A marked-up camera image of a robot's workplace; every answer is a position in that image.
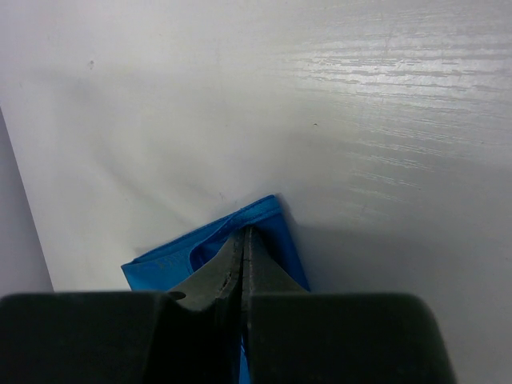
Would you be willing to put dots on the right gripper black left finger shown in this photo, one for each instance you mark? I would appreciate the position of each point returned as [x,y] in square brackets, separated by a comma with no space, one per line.
[120,340]

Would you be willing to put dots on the blue cloth napkin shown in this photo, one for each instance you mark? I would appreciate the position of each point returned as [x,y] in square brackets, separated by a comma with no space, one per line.
[163,268]

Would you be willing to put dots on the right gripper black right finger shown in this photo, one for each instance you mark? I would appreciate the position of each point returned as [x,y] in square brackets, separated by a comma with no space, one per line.
[340,340]

